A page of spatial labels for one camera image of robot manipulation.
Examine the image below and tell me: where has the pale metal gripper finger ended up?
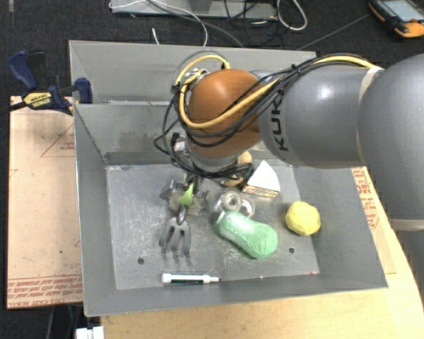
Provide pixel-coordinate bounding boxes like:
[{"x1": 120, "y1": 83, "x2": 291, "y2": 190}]
[
  {"x1": 192, "y1": 189, "x2": 211, "y2": 214},
  {"x1": 159, "y1": 179, "x2": 181, "y2": 212}
]

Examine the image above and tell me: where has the clear glass thing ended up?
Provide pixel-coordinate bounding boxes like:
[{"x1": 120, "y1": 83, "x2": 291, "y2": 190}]
[{"x1": 214, "y1": 190, "x2": 256, "y2": 219}]

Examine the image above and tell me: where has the grey metal bin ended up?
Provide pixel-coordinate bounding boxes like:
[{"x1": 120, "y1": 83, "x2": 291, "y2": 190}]
[{"x1": 69, "y1": 40, "x2": 389, "y2": 318}]

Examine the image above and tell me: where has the tan rounded toy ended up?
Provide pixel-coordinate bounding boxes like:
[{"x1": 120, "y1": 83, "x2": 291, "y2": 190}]
[{"x1": 221, "y1": 150, "x2": 254, "y2": 188}]

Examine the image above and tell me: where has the green plastic bottle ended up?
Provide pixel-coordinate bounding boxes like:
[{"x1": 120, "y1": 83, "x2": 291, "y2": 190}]
[{"x1": 211, "y1": 210, "x2": 280, "y2": 261}]

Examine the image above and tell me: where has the white wedge-shaped box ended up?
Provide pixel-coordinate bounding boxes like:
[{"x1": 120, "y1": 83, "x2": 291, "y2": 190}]
[{"x1": 241, "y1": 159, "x2": 281, "y2": 199}]

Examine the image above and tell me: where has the white marker pen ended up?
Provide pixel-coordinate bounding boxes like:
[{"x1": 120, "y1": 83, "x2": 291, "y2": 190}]
[{"x1": 161, "y1": 273, "x2": 221, "y2": 285}]

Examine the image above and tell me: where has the yellow ball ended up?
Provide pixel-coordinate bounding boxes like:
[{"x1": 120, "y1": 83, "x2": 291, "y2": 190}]
[{"x1": 284, "y1": 201, "x2": 322, "y2": 237}]

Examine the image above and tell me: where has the brown cardboard board, red print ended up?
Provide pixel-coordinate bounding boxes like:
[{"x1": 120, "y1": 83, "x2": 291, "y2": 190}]
[{"x1": 6, "y1": 95, "x2": 397, "y2": 310}]

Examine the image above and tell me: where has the black cylinder on white bracket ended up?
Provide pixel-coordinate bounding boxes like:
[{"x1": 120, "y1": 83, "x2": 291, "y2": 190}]
[{"x1": 170, "y1": 131, "x2": 187, "y2": 153}]

